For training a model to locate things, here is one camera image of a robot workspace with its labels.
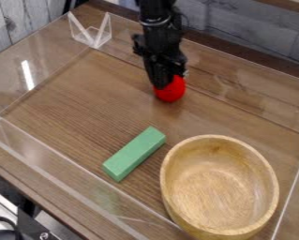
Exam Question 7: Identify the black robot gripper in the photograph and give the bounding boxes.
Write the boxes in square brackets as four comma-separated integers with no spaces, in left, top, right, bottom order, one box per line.
[131,22,188,90]

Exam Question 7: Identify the red toy fruit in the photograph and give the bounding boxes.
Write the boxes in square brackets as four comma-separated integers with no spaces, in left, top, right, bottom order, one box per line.
[152,75,187,102]

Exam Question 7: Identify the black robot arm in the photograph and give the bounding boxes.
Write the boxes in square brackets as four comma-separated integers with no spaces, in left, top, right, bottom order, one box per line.
[131,0,188,90]

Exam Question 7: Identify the green rectangular block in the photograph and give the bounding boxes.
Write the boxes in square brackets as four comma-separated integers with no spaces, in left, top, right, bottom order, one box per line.
[101,127,167,182]

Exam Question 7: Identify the wooden bowl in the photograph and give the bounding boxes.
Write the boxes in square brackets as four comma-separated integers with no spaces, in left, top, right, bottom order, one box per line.
[160,134,279,240]

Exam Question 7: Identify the clear acrylic corner bracket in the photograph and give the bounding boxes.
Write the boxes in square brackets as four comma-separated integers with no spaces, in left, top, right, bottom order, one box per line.
[68,12,112,50]

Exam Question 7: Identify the clear acrylic tray enclosure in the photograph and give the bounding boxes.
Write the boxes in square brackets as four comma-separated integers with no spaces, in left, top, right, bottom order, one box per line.
[0,8,299,240]

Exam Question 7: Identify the black metal stand bracket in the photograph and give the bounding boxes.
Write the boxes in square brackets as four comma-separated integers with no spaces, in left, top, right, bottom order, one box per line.
[17,209,51,240]

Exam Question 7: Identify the black cable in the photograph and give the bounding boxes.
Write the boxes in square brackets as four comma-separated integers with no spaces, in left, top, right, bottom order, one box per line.
[0,216,21,240]

